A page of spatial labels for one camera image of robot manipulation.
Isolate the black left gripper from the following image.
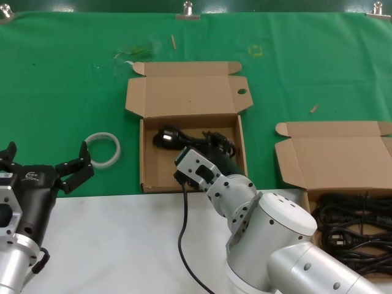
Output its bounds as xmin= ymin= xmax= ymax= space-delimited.
xmin=0 ymin=140 xmax=95 ymax=246

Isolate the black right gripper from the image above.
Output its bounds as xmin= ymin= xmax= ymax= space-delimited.
xmin=202 ymin=130 xmax=247 ymax=176

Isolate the black power cable with plug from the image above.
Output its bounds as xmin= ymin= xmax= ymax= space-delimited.
xmin=153 ymin=126 xmax=238 ymax=159

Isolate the cardboard box with hole flap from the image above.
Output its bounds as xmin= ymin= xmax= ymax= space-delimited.
xmin=124 ymin=61 xmax=254 ymax=194

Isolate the clear tape roll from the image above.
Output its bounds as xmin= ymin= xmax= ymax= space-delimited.
xmin=84 ymin=132 xmax=121 ymax=170

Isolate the green table cloth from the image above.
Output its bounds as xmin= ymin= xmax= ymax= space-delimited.
xmin=0 ymin=11 xmax=392 ymax=200

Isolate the clear plastic wrapper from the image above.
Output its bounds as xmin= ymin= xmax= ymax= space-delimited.
xmin=115 ymin=39 xmax=162 ymax=61

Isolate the silver binder clip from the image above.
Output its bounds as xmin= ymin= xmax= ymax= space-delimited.
xmin=175 ymin=1 xmax=202 ymax=21
xmin=366 ymin=1 xmax=392 ymax=20
xmin=0 ymin=5 xmax=15 ymax=25

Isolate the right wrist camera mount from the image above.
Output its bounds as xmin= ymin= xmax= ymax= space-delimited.
xmin=173 ymin=146 xmax=230 ymax=202

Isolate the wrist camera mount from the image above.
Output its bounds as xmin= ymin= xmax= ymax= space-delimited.
xmin=173 ymin=146 xmax=230 ymax=202
xmin=0 ymin=175 xmax=24 ymax=246

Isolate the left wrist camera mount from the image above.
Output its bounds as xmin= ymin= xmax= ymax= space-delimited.
xmin=0 ymin=175 xmax=24 ymax=246

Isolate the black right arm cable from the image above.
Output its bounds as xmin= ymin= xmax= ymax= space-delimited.
xmin=173 ymin=171 xmax=216 ymax=294

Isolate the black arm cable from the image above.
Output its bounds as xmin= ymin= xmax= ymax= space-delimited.
xmin=173 ymin=171 xmax=216 ymax=294
xmin=30 ymin=246 xmax=50 ymax=275

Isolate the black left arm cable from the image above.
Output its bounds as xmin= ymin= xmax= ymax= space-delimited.
xmin=30 ymin=246 xmax=50 ymax=275

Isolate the cardboard box holding cables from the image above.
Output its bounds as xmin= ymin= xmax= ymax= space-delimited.
xmin=274 ymin=121 xmax=392 ymax=281

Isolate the coiled black power cable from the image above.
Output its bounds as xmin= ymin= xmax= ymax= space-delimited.
xmin=314 ymin=192 xmax=392 ymax=233
xmin=324 ymin=228 xmax=392 ymax=278

